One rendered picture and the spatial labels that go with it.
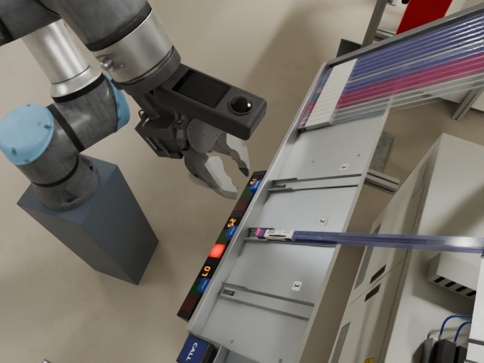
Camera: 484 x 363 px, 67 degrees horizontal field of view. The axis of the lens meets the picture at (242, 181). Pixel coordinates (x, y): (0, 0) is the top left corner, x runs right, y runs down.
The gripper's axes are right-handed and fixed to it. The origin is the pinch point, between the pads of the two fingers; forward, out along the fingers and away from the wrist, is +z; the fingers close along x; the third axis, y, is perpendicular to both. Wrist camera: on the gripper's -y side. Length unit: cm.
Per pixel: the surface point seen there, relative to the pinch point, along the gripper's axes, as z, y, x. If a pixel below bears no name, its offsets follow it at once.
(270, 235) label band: 14.1, 1.4, 0.4
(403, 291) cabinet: 40.3, -14.7, -6.1
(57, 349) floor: 56, 87, 38
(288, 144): 15.7, 7.9, -21.2
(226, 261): 15.2, 8.0, 6.5
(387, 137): 92, 18, -95
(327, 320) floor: 93, 18, -10
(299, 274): 13.2, -6.5, 6.0
